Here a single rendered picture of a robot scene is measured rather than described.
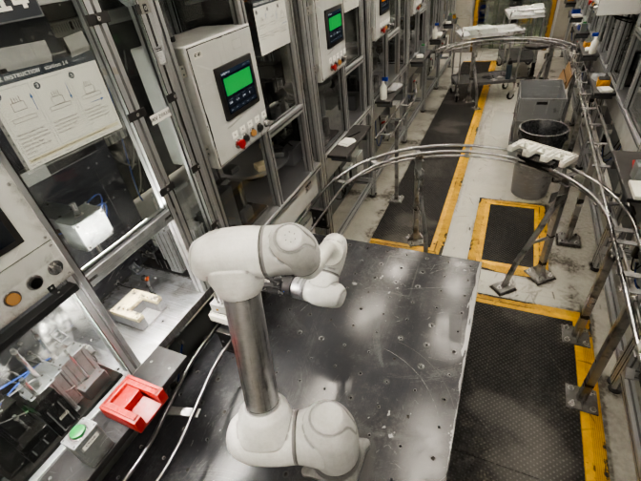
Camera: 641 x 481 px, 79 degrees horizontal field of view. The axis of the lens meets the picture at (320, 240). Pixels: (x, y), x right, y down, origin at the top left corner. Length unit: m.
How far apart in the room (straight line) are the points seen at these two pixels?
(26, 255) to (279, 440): 0.83
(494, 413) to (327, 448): 1.31
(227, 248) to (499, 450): 1.74
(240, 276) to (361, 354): 0.84
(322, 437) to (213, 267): 0.57
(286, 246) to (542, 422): 1.82
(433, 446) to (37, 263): 1.29
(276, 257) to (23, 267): 0.64
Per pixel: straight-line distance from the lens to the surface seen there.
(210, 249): 0.96
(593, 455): 2.41
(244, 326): 1.05
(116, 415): 1.43
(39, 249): 1.23
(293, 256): 0.89
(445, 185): 4.05
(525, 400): 2.45
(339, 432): 1.21
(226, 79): 1.67
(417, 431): 1.50
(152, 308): 1.76
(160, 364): 1.55
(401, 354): 1.66
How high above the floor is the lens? 2.02
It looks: 37 degrees down
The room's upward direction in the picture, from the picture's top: 8 degrees counter-clockwise
